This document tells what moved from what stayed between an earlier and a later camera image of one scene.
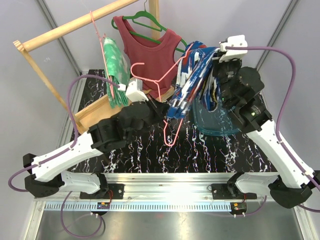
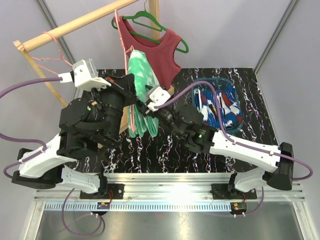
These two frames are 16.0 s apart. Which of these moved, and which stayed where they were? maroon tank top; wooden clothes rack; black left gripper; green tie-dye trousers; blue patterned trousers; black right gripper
Moved: black right gripper; green tie-dye trousers; black left gripper; blue patterned trousers
Stayed: maroon tank top; wooden clothes rack
